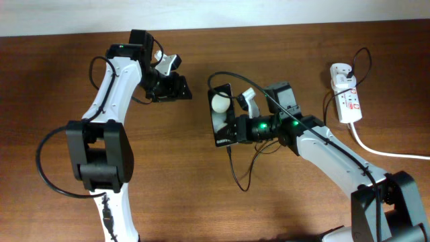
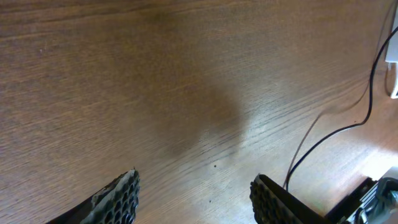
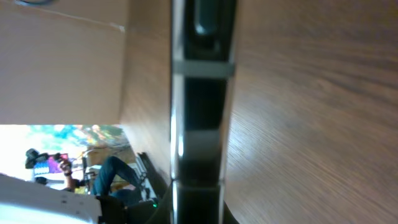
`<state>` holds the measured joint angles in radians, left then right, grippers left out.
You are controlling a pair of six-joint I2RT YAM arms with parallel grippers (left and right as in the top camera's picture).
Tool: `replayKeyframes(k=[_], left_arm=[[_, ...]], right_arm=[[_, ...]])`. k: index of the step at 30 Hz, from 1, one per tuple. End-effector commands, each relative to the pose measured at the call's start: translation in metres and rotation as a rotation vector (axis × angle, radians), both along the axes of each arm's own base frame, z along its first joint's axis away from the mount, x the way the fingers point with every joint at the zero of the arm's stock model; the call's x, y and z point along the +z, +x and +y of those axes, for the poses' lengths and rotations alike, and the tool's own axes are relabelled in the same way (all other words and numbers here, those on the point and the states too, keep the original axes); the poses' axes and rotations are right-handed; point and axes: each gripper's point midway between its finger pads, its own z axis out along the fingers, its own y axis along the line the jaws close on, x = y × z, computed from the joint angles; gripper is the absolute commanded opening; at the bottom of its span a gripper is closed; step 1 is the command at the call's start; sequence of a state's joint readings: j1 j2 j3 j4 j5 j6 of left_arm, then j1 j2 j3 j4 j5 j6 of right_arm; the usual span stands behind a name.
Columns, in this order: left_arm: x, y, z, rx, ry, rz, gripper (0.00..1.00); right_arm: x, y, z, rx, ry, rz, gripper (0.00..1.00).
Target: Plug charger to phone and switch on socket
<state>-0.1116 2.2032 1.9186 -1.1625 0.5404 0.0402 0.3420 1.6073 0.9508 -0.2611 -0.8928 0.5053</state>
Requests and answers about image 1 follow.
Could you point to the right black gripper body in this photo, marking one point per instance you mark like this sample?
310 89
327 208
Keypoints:
246 129

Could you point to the white power strip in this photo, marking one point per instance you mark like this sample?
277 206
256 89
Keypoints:
347 101

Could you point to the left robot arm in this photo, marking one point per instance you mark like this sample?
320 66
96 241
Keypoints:
100 152

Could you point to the black smartphone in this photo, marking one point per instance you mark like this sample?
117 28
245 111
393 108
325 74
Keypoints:
219 104

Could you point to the white USB charger plug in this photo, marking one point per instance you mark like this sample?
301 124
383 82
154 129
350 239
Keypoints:
340 82

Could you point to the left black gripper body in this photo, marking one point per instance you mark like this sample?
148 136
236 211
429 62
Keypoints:
165 87

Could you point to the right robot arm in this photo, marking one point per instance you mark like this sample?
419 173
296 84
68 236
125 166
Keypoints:
384 206

